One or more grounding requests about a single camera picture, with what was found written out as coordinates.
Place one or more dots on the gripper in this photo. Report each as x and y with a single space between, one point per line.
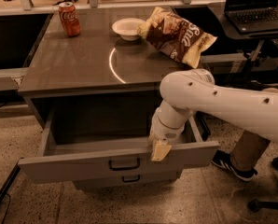
162 130

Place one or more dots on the grey top drawer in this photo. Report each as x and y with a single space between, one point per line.
86 144

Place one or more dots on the grey drawer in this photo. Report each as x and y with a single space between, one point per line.
86 144
126 180

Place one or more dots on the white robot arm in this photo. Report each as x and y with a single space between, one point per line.
186 92

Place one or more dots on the grey bottom drawer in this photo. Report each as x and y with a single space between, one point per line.
126 180

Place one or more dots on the grey drawer cabinet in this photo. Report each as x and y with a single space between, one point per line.
96 83

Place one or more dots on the person's shoe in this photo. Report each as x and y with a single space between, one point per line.
221 159

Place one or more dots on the person's trouser leg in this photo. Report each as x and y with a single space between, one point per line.
248 151

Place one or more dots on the brown chip bag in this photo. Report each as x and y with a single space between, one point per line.
176 37

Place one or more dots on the white bowl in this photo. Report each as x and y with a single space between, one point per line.
127 28

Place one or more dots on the black laptop stand table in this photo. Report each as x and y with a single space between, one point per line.
255 68

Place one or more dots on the red cola can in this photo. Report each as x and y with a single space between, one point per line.
69 19

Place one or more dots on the black laptop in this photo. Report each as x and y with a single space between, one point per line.
252 16

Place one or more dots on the black stand leg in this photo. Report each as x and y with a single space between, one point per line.
9 181

